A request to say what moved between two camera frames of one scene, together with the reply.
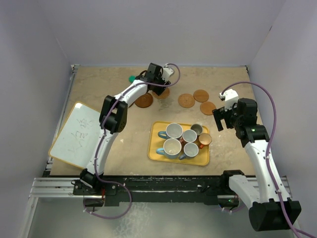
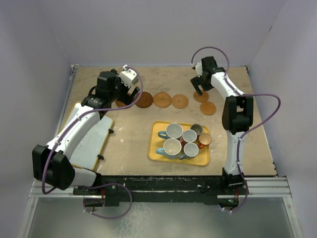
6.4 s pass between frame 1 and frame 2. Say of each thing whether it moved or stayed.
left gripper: moved
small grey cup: stayed
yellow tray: stayed
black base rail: stayed
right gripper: moved
